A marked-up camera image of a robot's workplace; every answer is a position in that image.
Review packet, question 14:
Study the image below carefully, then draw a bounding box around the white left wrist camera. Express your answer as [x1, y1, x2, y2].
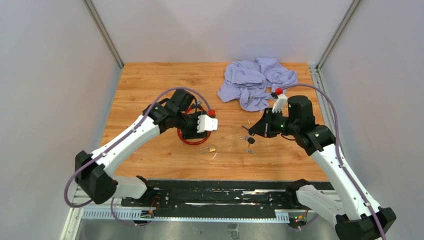
[197, 114, 219, 133]

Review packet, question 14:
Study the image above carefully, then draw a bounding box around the aluminium frame post right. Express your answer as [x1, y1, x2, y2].
[315, 0, 363, 72]

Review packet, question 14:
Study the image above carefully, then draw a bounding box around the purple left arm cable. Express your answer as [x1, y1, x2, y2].
[63, 86, 213, 228]

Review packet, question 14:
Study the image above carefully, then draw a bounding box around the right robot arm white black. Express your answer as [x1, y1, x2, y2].
[248, 95, 397, 240]

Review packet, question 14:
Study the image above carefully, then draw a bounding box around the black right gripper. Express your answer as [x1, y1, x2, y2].
[250, 107, 299, 139]

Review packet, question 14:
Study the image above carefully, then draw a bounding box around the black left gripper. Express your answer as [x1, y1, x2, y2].
[175, 110, 208, 140]

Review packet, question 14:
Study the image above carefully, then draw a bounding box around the slotted white cable duct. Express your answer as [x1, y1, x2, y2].
[81, 207, 291, 223]

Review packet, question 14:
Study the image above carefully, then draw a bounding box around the aluminium frame post left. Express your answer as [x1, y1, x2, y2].
[82, 0, 124, 71]

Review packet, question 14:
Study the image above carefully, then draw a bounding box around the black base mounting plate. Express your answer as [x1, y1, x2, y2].
[118, 179, 308, 219]

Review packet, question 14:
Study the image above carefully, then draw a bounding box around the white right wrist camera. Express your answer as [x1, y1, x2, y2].
[270, 87, 288, 113]

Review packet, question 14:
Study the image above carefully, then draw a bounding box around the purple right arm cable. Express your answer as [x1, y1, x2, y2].
[281, 83, 388, 240]

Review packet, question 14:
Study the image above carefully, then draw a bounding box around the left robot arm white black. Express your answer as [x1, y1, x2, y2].
[64, 87, 212, 208]

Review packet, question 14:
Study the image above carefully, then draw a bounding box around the small brass padlock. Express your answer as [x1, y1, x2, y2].
[199, 145, 216, 154]

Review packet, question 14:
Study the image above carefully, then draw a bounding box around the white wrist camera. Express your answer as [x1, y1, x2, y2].
[197, 114, 219, 133]
[270, 87, 288, 113]

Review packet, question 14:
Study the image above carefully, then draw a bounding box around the aluminium frame post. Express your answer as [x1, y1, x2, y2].
[315, 0, 363, 72]
[82, 0, 124, 71]

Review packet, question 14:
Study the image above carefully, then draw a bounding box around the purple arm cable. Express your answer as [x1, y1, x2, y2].
[63, 86, 213, 228]
[281, 83, 388, 240]

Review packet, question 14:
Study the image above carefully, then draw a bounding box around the red cable lock black body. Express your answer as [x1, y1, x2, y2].
[176, 100, 211, 146]

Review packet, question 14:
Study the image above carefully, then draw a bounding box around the crumpled lavender cloth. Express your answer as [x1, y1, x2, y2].
[217, 57, 299, 112]

